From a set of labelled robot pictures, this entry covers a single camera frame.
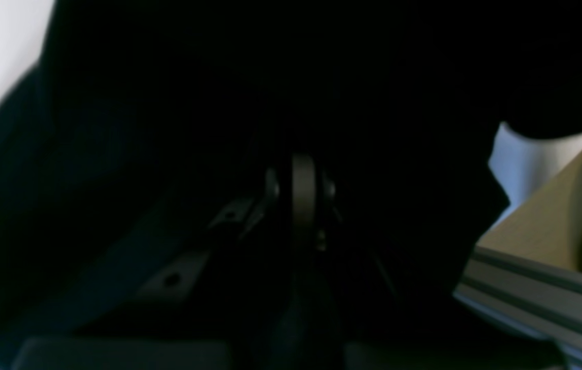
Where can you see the black T-shirt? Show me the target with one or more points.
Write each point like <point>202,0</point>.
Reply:
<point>142,120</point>

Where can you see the aluminium frame rail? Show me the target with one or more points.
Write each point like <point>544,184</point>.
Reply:
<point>536,300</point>

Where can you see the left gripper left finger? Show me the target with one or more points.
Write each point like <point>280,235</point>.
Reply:
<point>167,288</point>

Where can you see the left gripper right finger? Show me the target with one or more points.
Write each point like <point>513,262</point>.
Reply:
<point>350,255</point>

